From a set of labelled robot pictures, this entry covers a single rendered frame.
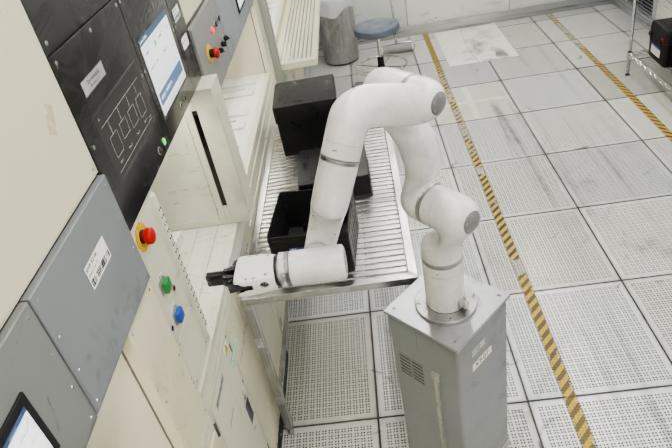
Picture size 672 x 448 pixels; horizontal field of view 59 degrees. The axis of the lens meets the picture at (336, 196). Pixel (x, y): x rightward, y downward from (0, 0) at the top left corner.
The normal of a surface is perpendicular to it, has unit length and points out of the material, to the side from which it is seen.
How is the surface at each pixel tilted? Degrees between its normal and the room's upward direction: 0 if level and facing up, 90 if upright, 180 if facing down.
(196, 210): 90
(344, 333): 0
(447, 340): 0
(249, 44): 90
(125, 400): 90
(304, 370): 0
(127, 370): 90
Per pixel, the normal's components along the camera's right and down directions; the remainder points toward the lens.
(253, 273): -0.18, -0.75
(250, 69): 0.01, 0.55
